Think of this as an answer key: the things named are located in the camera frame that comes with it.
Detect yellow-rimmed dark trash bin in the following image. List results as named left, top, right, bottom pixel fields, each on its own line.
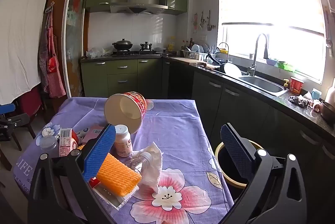
left=215, top=140, right=265, bottom=189

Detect white dish rack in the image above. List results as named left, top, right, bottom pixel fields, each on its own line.
left=182, top=44, right=218, bottom=61

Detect green plastic container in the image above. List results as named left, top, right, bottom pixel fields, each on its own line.
left=266, top=58, right=295, bottom=72

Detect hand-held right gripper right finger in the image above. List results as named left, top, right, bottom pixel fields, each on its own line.
left=220, top=123, right=308, bottom=224

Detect red and white carton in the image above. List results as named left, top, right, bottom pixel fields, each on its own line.
left=59, top=128, right=79, bottom=158

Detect black countertop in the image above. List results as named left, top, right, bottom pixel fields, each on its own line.
left=80, top=52, right=335, bottom=137

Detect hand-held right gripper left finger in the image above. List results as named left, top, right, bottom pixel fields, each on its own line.
left=27, top=123, right=117, bottom=224

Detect dark rag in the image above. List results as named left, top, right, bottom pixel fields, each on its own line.
left=288, top=95, right=311, bottom=110

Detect white plastic bag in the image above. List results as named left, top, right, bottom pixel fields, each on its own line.
left=86, top=47, right=114, bottom=59

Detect metal bowl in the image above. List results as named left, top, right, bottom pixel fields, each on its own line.
left=321, top=100, right=335, bottom=123

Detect gas stove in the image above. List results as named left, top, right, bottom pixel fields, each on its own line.
left=112, top=50, right=163, bottom=58

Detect orange ribbed sponge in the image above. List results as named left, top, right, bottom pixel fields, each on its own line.
left=97, top=153, right=142, bottom=197

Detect red instant noodle cup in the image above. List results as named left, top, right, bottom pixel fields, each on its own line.
left=290, top=77, right=305, bottom=95

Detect dark counter cabinets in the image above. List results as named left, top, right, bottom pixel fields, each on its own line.
left=162, top=59, right=335, bottom=215

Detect hanging kitchen utensils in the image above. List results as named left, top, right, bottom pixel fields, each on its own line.
left=192, top=10, right=216, bottom=31

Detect small white-capped pill bottle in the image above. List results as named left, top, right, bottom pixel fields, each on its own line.
left=114, top=125, right=131, bottom=158

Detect clear plastic bottle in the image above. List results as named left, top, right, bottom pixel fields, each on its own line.
left=124, top=151, right=153, bottom=175

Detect black wok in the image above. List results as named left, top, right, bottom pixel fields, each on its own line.
left=112, top=38, right=134, bottom=51

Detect white hanging sheet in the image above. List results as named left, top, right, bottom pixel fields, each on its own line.
left=0, top=0, right=58, bottom=106

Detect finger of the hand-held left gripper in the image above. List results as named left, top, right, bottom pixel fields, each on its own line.
left=0, top=104, right=30, bottom=141

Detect steel faucet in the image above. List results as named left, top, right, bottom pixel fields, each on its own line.
left=247, top=33, right=269, bottom=77

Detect white tissue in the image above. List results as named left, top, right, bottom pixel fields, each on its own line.
left=131, top=142, right=163, bottom=193

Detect red paper noodle bowl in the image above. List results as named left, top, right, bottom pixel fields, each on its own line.
left=104, top=91, right=147, bottom=134

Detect sliding door with stickers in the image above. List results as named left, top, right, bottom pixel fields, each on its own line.
left=61, top=0, right=90, bottom=98

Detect purple floral tablecloth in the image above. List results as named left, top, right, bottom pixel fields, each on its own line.
left=12, top=97, right=234, bottom=224

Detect white box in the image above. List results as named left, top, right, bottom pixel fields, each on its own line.
left=93, top=178, right=140, bottom=210

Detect pink box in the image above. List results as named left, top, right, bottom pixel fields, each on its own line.
left=78, top=125, right=106, bottom=144

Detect clear plastic cup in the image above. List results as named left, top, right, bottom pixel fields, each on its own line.
left=39, top=135, right=59, bottom=160

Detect green lower cabinets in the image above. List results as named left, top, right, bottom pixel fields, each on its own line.
left=80, top=57, right=169, bottom=100

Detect white plate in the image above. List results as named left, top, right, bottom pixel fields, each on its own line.
left=222, top=62, right=242, bottom=78

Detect steel sink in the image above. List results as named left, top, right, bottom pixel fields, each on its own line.
left=238, top=75, right=289, bottom=97

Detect white bottle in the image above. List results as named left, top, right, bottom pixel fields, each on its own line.
left=325, top=78, right=335, bottom=107

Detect wooden cutting board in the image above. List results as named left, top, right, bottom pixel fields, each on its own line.
left=170, top=57, right=202, bottom=65

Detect red checked apron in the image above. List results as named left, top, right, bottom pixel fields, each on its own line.
left=38, top=2, right=67, bottom=98

